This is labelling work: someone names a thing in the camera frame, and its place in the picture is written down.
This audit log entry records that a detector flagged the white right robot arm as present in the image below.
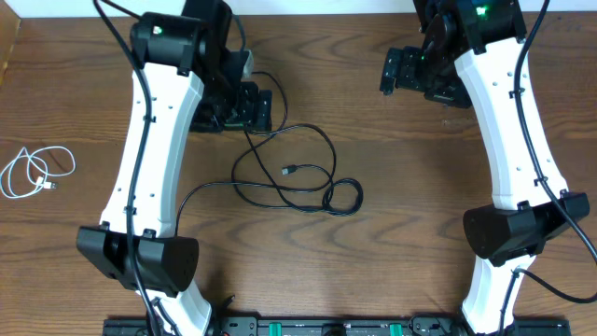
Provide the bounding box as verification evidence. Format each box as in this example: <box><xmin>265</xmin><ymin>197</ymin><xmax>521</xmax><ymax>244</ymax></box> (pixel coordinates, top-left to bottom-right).
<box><xmin>380</xmin><ymin>0</ymin><xmax>590</xmax><ymax>335</ymax></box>

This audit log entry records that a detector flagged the white USB cable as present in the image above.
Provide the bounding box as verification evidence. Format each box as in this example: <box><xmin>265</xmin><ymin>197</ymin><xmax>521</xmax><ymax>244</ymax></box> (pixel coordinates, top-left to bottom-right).
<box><xmin>0</xmin><ymin>146</ymin><xmax>77</xmax><ymax>201</ymax></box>

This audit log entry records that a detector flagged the brown side panel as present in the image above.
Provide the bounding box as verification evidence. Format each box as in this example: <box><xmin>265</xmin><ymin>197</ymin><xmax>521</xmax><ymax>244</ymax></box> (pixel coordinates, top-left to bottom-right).
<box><xmin>0</xmin><ymin>0</ymin><xmax>21</xmax><ymax>82</ymax></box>

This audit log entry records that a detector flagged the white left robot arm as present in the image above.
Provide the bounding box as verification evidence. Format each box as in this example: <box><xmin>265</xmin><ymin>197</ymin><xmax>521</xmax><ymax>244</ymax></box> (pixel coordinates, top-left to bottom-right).
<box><xmin>76</xmin><ymin>1</ymin><xmax>271</xmax><ymax>335</ymax></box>

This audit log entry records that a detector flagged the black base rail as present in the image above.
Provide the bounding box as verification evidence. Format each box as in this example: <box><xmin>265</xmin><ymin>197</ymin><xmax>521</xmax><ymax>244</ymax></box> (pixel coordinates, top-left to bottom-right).
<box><xmin>102</xmin><ymin>314</ymin><xmax>572</xmax><ymax>336</ymax></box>

